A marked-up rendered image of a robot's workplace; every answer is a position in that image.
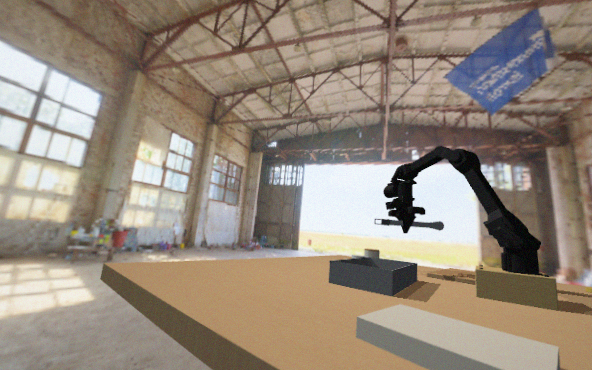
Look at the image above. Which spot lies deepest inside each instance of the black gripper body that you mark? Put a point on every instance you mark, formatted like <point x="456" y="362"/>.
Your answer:
<point x="410" y="210"/>

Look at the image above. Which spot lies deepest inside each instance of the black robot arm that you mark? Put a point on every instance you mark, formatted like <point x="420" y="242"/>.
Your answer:
<point x="519" y="246"/>

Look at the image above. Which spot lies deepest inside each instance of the white flat rectangular block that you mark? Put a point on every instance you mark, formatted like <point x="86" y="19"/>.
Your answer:
<point x="436" y="342"/>

